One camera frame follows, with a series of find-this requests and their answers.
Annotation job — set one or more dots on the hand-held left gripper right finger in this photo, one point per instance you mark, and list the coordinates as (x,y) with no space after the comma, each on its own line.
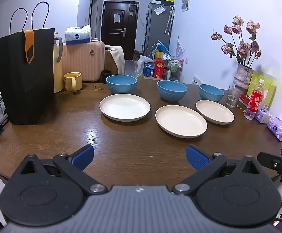
(196,156)

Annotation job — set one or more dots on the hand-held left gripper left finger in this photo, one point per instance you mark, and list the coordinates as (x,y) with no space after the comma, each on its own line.
(84,155)

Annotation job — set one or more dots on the cream plate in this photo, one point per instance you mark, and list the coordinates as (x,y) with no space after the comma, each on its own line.
(125,108)
(181,121)
(215,112)

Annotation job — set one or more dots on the blue bowl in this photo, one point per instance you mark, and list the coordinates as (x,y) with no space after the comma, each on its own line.
(211,95)
(172,94)
(121,87)

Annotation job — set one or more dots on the purple tissue pack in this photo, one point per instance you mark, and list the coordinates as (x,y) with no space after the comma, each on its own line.
(263,116)
(278,127)

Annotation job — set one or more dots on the red label plastic bottle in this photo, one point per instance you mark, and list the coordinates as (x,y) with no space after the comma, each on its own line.
(255,102)

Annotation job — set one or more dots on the small red box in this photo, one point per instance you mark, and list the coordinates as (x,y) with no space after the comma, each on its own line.
(244,99)

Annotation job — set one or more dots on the yellow green box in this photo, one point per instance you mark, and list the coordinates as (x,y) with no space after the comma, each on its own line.
(269,89)

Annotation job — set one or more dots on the clear drinking glass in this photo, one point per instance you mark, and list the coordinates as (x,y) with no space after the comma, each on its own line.
(232,99)

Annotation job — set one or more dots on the yellow mug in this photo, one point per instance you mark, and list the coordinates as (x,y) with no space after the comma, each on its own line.
(76,81)

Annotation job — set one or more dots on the white panel board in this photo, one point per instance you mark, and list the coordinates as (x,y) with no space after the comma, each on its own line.
(198,80)

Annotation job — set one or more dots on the cream yellow kettle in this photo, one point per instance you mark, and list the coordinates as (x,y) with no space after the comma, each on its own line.
(58,77)

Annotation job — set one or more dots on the black cylindrical sleeve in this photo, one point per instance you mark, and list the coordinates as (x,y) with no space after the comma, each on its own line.
(106,76)

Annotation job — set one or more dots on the pink textured vase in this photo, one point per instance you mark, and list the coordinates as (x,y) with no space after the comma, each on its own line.
(242,77)

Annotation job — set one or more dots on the black paper bag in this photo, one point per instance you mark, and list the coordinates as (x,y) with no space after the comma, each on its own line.
(27,89)

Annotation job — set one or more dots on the cardboard box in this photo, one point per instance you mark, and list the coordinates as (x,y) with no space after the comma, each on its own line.
(153,78)

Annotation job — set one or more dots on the red carton box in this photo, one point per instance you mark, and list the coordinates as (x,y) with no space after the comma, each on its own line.
(159,68)

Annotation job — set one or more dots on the pink suitcase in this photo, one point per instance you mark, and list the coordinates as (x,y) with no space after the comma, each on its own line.
(82,58)

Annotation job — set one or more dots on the blue carton box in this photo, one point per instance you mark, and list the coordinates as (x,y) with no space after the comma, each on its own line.
(149,70)

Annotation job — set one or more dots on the wooden chair with beige cloth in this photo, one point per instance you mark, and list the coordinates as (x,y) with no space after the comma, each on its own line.
(118,58)

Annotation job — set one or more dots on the white plastic bag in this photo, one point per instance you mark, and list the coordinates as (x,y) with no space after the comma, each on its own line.
(141,63)

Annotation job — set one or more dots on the dried rose bouquet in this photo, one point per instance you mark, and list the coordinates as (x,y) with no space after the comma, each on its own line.
(243,47)

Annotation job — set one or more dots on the dark brown door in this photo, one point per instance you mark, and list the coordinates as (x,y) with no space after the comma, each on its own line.
(118,41)

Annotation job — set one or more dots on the white blue tissue pack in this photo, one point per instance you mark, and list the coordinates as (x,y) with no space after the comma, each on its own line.
(78,35)

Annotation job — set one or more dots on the grey refrigerator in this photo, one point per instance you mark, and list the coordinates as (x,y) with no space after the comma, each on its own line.
(155,34)

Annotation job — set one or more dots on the white folded umbrella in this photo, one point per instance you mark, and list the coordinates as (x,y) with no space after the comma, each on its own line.
(169,19)

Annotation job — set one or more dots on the white paper notice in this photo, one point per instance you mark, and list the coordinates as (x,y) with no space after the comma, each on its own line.
(116,18)

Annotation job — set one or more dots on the yellow black box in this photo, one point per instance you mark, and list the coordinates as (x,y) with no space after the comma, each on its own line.
(165,0)

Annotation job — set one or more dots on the framed wall picture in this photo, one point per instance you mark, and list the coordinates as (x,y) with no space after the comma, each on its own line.
(186,2)

